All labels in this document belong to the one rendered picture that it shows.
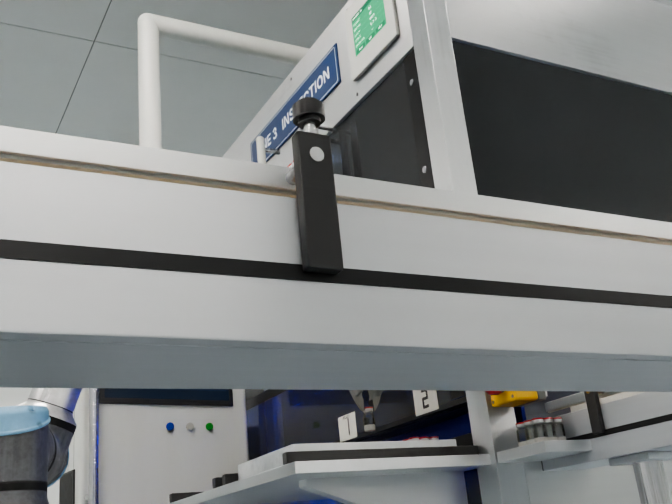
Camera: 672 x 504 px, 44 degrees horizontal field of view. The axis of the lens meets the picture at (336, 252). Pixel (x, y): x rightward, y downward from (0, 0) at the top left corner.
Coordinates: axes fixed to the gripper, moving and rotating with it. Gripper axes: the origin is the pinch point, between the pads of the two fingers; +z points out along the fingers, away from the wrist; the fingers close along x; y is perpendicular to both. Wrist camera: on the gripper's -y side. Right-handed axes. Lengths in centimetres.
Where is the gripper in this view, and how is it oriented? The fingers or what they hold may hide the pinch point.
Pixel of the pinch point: (365, 404)
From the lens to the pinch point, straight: 166.4
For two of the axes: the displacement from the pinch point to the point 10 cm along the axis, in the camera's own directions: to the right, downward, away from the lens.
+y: 4.6, -3.5, -8.1
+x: 8.8, 0.8, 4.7
